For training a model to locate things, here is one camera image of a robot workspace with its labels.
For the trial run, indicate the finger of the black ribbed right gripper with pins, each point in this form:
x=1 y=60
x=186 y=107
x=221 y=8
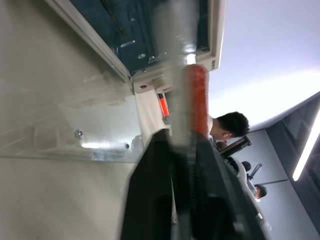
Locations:
x=236 y=147

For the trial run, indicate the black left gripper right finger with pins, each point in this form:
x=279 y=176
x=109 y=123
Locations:
x=225 y=200

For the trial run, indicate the small orange tube grey end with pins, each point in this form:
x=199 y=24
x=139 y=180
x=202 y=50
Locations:
x=163 y=105

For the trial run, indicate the black device on stand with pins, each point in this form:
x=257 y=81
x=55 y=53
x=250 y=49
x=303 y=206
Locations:
x=255 y=171

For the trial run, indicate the person with short black hair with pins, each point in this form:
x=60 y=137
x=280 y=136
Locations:
x=232 y=125

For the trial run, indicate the clear acrylic plate with screws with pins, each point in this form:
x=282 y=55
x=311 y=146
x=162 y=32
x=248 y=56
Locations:
x=82 y=125

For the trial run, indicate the person in light shirt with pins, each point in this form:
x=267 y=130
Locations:
x=261 y=192

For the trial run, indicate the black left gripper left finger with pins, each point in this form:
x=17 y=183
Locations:
x=150 y=190

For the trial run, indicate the long white ceiling light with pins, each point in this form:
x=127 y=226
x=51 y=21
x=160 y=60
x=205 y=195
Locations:
x=306 y=152

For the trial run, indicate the orange-red cylindrical piece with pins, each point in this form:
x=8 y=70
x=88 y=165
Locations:
x=197 y=100

